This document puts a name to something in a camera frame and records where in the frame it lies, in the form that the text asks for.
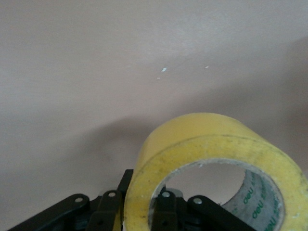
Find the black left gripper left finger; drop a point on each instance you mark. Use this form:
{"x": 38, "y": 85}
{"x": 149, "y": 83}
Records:
{"x": 106, "y": 211}

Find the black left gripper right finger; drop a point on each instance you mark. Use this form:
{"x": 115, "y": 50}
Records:
{"x": 168, "y": 211}

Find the yellow packing tape roll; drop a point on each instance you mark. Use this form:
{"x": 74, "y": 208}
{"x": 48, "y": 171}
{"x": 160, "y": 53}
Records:
{"x": 216, "y": 149}

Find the brown table cloth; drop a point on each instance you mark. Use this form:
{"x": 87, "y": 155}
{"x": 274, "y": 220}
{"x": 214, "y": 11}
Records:
{"x": 96, "y": 72}

